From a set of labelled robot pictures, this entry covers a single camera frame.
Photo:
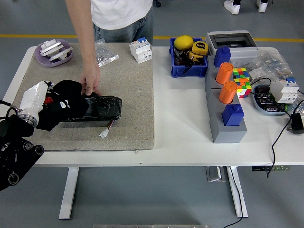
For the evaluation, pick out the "person's right hand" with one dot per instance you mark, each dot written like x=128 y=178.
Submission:
x=91 y=77

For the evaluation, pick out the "black glossy panel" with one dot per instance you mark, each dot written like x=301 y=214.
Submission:
x=104 y=107

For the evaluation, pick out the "black rag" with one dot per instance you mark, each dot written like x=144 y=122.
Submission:
x=64 y=95

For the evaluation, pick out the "person's right forearm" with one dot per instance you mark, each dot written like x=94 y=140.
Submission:
x=83 y=33

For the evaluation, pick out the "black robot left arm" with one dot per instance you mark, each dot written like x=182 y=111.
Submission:
x=14 y=154

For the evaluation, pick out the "desk height control panel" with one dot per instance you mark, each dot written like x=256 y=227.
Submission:
x=270 y=168

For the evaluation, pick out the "clear bag of screws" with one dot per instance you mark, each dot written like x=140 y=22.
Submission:
x=107 y=55

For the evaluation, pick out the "white plastic part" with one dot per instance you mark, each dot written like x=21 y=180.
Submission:
x=51 y=46
x=61 y=53

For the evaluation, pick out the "grey-brown mat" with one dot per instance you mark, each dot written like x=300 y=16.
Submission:
x=133 y=95

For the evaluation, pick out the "purple dish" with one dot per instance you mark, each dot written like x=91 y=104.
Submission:
x=44 y=61

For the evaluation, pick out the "white circuit breaker blue switches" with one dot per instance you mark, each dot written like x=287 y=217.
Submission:
x=283 y=91
x=140 y=51

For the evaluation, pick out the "person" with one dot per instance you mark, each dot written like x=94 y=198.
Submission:
x=121 y=14

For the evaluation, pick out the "dark brown tool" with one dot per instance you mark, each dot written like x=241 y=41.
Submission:
x=179 y=58

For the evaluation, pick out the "yellow lemon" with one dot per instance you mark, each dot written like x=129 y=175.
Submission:
x=183 y=42

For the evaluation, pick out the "blue plastic bin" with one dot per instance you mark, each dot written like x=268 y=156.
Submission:
x=190 y=70

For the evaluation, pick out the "black chair caster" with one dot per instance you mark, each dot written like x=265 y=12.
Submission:
x=157 y=2

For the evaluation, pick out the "yellow black tape measure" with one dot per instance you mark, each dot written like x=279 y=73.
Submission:
x=196 y=57

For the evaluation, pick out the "white table leg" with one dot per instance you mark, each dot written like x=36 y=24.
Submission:
x=237 y=192
x=69 y=192

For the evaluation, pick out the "blue block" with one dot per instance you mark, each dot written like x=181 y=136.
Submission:
x=232 y=116
x=222 y=57

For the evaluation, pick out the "orange cylinder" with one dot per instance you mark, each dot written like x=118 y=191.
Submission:
x=224 y=73
x=228 y=92

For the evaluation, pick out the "grey block holder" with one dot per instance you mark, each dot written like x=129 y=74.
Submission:
x=228 y=135

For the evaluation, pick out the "colourful puzzle cube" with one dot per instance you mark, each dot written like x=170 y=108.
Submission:
x=244 y=89
x=241 y=73

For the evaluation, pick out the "white sneaker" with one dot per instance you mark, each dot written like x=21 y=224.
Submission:
x=231 y=7
x=263 y=6

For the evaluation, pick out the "metal plate under table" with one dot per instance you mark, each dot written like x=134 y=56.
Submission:
x=215 y=174

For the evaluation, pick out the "light blue dish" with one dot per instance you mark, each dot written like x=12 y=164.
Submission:
x=259 y=107

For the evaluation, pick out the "black electronic modules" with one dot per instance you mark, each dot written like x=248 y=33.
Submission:
x=264 y=98

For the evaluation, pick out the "clear bags of parts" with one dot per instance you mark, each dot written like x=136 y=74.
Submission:
x=270 y=63

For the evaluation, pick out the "black power adapter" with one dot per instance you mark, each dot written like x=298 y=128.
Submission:
x=297 y=123

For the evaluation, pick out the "grey electrical enclosure box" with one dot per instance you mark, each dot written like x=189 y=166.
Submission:
x=244 y=51

